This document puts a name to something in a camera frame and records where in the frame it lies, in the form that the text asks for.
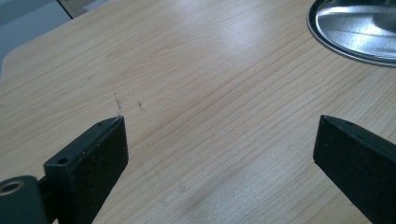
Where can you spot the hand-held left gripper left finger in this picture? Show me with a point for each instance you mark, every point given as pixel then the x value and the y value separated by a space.
pixel 90 168

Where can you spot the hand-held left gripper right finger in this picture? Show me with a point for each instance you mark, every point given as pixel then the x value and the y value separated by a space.
pixel 358 168

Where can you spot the round metal plate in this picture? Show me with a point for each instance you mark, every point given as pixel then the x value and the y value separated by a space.
pixel 358 31

